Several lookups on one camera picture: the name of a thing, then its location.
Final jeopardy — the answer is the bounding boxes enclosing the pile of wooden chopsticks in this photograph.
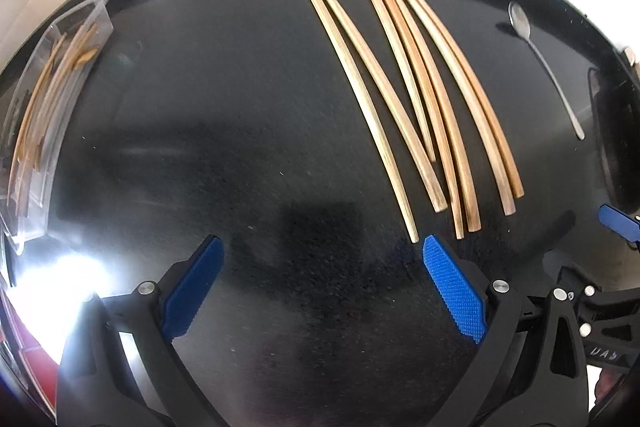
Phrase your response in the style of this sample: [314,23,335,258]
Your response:
[293,0,482,243]

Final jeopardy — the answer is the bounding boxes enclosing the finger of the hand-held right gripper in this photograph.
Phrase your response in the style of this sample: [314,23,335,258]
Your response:
[599,203,640,253]

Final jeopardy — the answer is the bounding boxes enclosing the red object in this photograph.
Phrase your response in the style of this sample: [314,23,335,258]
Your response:
[10,347,63,413]

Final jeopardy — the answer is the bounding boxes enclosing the clear plastic container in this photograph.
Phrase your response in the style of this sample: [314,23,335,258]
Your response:
[0,0,112,258]

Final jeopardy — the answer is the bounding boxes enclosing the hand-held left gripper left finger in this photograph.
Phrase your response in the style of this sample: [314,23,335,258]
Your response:
[55,234,225,427]

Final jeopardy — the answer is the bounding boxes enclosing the bundle of thin wooden chopsticks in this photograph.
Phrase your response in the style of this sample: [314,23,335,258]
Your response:
[9,24,98,208]

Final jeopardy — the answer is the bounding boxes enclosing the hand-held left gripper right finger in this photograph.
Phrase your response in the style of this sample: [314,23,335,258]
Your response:
[421,233,591,427]

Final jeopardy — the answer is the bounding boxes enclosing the large metal spoon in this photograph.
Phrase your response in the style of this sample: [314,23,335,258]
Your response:
[508,1,586,141]

